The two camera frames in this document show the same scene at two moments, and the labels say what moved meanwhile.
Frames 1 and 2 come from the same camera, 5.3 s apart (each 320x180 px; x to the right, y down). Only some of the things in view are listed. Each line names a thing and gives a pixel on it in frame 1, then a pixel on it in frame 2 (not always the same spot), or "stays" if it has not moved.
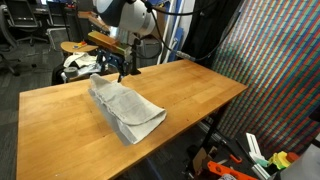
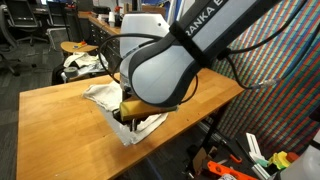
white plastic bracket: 254,148 stays
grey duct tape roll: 71,72 stays
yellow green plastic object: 280,160 stays
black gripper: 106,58 to 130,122
